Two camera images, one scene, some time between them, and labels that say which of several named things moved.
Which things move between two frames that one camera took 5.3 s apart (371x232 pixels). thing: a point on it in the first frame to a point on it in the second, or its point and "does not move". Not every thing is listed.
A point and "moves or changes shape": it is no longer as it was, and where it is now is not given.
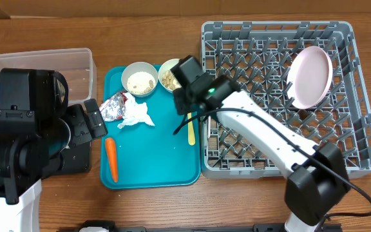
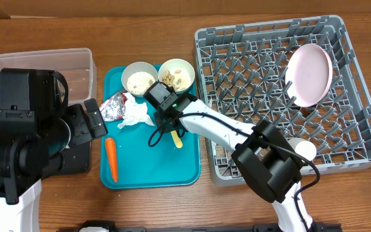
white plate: x=309 y=77 does not move
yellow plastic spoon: x=190 y=132 moves or changes shape
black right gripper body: x=182 y=103 to x=161 y=124
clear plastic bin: x=76 y=66 does not move
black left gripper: x=84 y=131 does not move
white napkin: x=136 y=113 does not move
